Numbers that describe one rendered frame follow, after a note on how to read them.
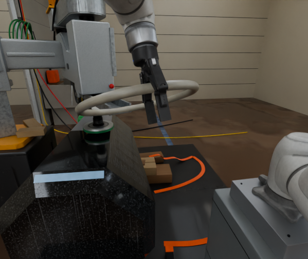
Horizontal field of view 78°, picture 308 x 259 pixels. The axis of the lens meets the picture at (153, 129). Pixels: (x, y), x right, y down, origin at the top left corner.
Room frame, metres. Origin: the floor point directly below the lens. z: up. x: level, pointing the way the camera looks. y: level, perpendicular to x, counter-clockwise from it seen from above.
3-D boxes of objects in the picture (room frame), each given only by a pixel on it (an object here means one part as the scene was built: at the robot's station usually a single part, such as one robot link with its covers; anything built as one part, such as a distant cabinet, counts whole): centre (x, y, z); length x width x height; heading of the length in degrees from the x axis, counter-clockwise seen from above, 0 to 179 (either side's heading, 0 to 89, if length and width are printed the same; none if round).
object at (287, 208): (0.61, -0.51, 0.91); 0.22 x 0.18 x 0.06; 19
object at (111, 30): (1.33, 0.27, 1.42); 0.08 x 0.03 x 0.28; 32
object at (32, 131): (1.50, 1.02, 0.81); 0.20 x 0.10 x 0.05; 107
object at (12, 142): (1.51, 1.28, 0.76); 0.49 x 0.49 x 0.05; 9
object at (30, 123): (1.70, 1.14, 0.80); 0.20 x 0.10 x 0.05; 48
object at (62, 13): (1.63, 0.59, 1.66); 0.96 x 0.25 x 0.17; 32
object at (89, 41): (1.40, 0.45, 1.37); 0.36 x 0.22 x 0.45; 32
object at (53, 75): (4.30, 2.17, 1.00); 0.50 x 0.22 x 0.33; 8
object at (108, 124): (1.33, 0.41, 0.92); 0.21 x 0.21 x 0.01
